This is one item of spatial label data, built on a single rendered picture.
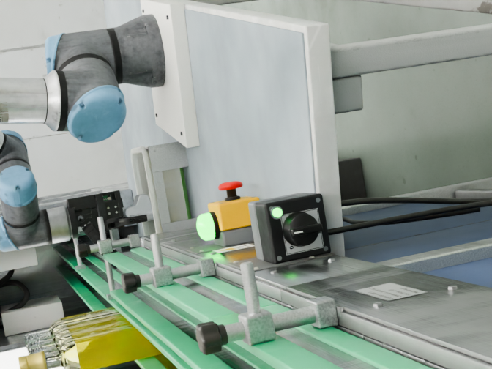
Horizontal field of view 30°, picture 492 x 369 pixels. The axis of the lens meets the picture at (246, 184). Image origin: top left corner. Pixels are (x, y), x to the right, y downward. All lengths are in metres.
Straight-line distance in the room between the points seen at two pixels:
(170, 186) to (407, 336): 1.25
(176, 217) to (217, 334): 1.12
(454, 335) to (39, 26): 4.96
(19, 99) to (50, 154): 3.74
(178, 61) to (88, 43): 0.20
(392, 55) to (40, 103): 0.73
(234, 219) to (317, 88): 0.33
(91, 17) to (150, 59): 3.71
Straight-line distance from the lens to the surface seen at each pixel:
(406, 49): 1.29
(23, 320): 2.86
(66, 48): 1.86
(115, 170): 5.51
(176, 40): 1.77
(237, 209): 1.45
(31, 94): 1.74
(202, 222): 1.46
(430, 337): 0.70
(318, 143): 1.21
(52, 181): 5.47
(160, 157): 1.93
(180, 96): 1.79
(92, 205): 2.00
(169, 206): 1.93
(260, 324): 0.84
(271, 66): 1.32
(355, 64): 1.26
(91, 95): 1.73
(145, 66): 1.87
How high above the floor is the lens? 1.17
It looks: 16 degrees down
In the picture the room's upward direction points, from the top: 100 degrees counter-clockwise
